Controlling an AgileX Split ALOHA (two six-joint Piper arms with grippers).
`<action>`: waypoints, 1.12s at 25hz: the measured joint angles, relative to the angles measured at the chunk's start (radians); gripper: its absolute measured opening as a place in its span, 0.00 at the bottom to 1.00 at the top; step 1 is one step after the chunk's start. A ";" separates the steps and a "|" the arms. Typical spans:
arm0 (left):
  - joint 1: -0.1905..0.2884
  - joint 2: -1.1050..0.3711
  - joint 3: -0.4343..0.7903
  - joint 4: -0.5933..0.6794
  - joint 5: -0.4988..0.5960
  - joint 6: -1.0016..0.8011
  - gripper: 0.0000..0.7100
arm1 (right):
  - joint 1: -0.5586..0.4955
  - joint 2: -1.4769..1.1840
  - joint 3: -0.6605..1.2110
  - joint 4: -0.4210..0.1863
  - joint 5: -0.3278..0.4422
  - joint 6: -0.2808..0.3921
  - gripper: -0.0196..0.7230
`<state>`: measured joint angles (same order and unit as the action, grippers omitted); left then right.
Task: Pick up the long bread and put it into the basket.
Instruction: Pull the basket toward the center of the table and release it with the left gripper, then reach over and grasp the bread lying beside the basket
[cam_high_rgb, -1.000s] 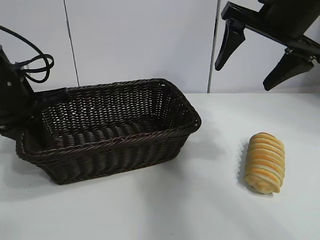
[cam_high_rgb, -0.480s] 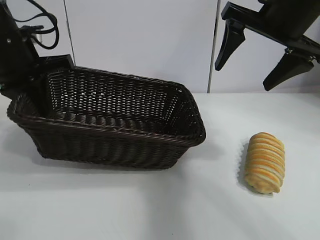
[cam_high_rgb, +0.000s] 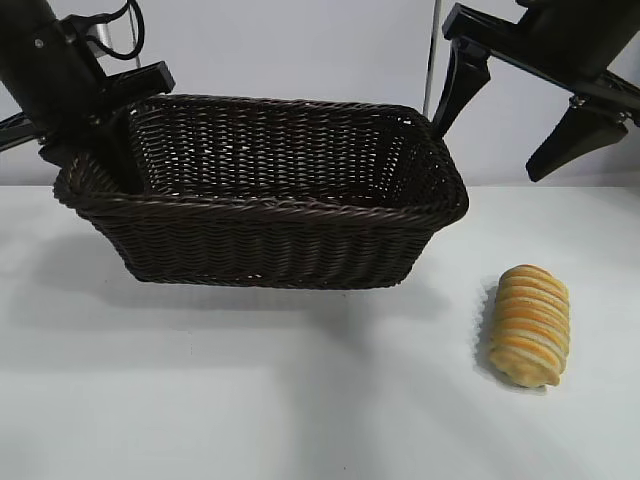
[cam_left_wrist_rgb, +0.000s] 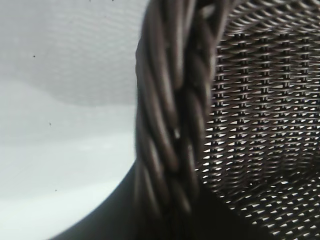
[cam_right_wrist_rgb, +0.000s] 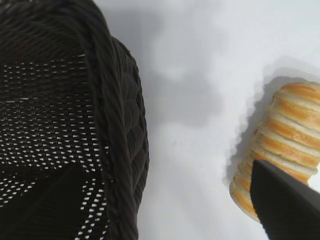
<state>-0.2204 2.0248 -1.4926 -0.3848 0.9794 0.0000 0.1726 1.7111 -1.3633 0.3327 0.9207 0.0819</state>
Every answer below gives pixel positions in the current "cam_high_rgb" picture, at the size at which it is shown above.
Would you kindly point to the gray vertical pole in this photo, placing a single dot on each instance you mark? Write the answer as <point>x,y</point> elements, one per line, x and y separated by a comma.
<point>431,60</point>

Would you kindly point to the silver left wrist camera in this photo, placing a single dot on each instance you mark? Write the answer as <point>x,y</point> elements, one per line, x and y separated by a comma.
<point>100,36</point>

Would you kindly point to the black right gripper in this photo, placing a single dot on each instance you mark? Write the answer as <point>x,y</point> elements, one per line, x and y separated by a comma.
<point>575,45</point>

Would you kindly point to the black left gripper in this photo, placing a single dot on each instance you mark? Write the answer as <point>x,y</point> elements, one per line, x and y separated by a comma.
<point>65,85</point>

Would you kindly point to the thin dark vertical rod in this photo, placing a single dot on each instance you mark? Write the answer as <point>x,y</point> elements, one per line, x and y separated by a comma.
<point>137,60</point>

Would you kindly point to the long striped bread roll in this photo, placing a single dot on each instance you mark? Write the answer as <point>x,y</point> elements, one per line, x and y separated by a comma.
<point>530,325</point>

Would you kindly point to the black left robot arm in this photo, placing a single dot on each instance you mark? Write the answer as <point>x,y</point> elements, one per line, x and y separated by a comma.
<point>15,12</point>

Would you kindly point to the dark brown woven basket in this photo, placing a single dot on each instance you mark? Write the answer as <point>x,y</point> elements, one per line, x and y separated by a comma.
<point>275,240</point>

